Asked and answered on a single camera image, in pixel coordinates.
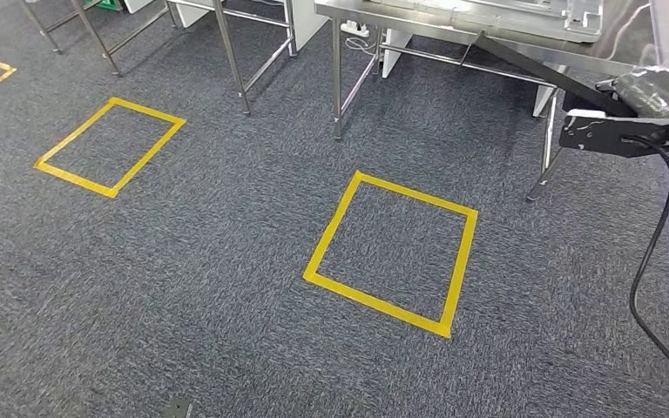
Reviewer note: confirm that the green plastic crate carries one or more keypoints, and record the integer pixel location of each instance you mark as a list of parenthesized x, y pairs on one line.
[(106, 4)]

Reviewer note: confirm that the white power strip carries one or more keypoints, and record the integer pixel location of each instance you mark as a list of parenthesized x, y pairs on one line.
[(354, 27)]

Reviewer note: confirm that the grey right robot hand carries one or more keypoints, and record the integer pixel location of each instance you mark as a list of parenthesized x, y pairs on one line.
[(663, 95)]

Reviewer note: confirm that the aluminium fixture plate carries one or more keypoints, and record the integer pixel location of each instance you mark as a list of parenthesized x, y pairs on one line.
[(513, 17)]

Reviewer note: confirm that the black plastic frame part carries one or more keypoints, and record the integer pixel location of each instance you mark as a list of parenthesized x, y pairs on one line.
[(542, 72)]

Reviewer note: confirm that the stainless steel workbench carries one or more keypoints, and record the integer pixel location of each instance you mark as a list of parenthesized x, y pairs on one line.
[(623, 34)]

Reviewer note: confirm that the stainless steel table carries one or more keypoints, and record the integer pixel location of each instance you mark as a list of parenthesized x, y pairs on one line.
[(93, 34), (231, 57)]

